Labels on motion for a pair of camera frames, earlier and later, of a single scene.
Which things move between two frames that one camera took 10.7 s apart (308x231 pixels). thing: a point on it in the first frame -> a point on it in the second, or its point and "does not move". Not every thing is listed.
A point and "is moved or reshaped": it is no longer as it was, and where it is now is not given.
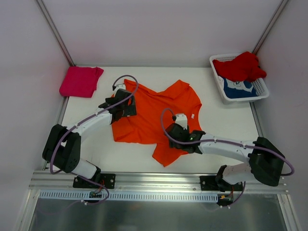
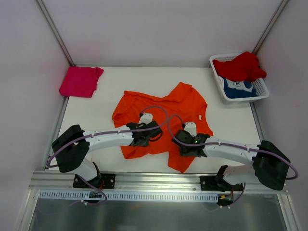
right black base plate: x=209 y=183 does not move
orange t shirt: x=156 y=111 is moved or reshaped
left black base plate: x=108 y=180 does not move
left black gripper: x=130 y=107 -> x=152 y=130
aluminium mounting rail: x=167 y=182 does not move
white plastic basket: x=260 y=84 does not move
